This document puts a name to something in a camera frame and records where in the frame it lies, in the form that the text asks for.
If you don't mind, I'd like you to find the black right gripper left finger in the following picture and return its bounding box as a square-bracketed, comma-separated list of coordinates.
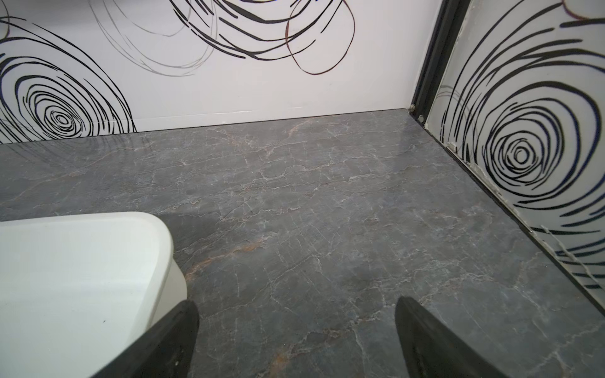
[95, 300, 199, 378]

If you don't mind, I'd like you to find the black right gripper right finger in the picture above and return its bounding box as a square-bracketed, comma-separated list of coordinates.
[395, 296, 506, 378]

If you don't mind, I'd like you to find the white plastic storage box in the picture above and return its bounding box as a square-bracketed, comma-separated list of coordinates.
[1, 212, 187, 377]

